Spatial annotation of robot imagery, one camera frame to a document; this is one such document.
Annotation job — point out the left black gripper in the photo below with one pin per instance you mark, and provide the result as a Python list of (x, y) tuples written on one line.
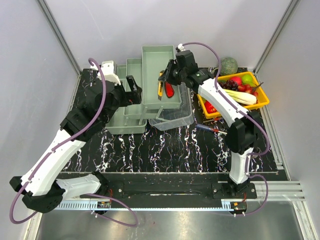
[(133, 97)]

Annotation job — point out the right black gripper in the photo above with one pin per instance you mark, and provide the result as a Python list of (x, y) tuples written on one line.
[(167, 77)]

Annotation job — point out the yellow utility knife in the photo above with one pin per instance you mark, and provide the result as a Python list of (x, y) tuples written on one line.
[(160, 85)]

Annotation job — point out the red utility knife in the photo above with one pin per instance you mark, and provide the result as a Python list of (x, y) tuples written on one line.
[(169, 90)]

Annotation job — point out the clear plastic tool box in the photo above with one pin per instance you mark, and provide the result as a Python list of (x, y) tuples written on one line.
[(163, 114)]

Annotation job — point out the blue red screwdriver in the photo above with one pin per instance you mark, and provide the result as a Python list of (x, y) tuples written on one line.
[(209, 129)]

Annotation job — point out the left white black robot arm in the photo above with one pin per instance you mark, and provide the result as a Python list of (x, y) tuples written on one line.
[(40, 187)]

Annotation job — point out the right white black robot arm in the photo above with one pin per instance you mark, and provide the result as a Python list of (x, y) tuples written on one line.
[(242, 129)]

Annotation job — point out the green netted melon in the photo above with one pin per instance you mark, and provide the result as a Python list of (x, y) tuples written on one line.
[(229, 66)]

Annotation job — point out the dark purple grapes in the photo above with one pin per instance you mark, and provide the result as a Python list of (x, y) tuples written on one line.
[(228, 85)]

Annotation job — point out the red pink apple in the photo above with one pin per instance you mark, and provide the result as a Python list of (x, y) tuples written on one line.
[(237, 80)]

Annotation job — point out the green celery stalk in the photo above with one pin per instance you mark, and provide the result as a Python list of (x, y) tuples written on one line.
[(233, 94)]

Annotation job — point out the green apple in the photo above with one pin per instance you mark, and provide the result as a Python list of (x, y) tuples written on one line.
[(247, 79)]

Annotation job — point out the red cherries bunch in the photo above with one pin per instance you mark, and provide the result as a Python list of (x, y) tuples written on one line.
[(248, 89)]

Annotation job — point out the marbled black mat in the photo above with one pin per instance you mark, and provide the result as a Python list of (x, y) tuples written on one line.
[(178, 150)]

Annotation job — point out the yellow plastic bin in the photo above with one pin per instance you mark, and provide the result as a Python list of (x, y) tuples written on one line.
[(247, 100)]

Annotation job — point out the aluminium frame rail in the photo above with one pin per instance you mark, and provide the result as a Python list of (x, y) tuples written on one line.
[(275, 192)]

